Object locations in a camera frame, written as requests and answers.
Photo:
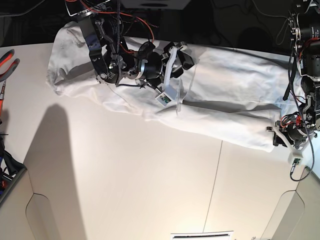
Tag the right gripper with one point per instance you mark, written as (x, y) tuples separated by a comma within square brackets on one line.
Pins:
[(150, 66)]

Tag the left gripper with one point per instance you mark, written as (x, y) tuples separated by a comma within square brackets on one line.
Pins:
[(289, 131)]

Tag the white t-shirt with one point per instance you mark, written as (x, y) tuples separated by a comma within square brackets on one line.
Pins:
[(229, 95)]

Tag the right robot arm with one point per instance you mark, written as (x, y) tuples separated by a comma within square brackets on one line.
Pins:
[(102, 27)]

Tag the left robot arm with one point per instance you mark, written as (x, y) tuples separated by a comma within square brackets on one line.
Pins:
[(304, 26)]

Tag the white box device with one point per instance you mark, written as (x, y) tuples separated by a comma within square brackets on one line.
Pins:
[(155, 4)]

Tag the black bin with tools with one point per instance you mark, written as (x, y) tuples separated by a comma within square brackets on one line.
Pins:
[(10, 171)]

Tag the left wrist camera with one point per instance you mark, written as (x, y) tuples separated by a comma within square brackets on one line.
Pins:
[(296, 160)]

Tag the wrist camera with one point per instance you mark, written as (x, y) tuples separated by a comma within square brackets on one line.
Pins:
[(168, 95), (296, 160)]

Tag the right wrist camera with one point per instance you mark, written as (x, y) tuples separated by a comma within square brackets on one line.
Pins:
[(168, 95)]

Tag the orange handled screwdriver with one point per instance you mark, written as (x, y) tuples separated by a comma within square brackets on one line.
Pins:
[(2, 96)]

